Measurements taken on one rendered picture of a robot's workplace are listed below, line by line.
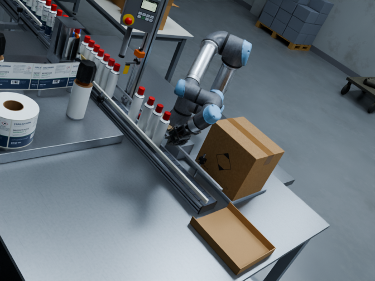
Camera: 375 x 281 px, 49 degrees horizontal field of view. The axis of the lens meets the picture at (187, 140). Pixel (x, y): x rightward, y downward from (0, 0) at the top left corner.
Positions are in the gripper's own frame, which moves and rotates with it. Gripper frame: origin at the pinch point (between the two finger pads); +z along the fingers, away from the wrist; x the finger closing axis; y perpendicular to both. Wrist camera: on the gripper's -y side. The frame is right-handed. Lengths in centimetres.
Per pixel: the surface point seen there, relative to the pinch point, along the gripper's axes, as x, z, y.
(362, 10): -213, 99, -703
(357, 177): 63, 75, -327
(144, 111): -19.9, 6.0, 2.9
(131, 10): -70, -7, -2
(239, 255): 59, -19, 4
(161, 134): -5.3, 2.4, 1.3
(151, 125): -12.0, 5.8, 2.3
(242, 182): 30.9, -18.6, -16.4
